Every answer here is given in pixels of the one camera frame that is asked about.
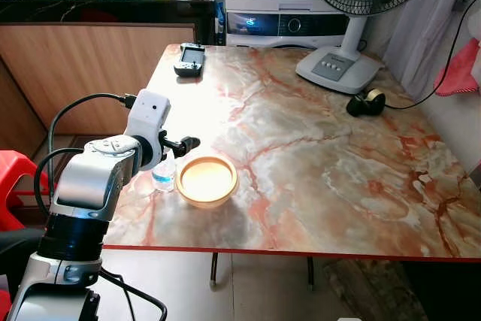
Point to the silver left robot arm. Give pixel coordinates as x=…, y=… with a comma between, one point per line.
x=89, y=180

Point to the small clear water bottle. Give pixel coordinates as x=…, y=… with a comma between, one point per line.
x=163, y=177

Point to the tan round bowl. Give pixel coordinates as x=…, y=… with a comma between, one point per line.
x=207, y=180

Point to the black handheld game controller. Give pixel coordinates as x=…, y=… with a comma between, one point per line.
x=190, y=60

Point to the wooden counter cabinet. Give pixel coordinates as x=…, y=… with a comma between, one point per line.
x=83, y=65

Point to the dark metal table leg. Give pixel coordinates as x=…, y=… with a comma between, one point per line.
x=310, y=272
x=214, y=268

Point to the white washing machine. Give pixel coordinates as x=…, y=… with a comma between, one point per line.
x=270, y=5

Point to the red plastic stool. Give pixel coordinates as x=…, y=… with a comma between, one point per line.
x=15, y=174

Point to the grey standing fan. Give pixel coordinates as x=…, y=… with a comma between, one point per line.
x=338, y=65

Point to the red cloth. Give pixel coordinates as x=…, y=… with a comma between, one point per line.
x=460, y=71

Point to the grey curtain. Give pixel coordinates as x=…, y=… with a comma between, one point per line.
x=425, y=20

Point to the brown floor mat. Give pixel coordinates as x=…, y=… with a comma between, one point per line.
x=368, y=291

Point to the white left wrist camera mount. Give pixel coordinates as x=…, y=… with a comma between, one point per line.
x=148, y=118

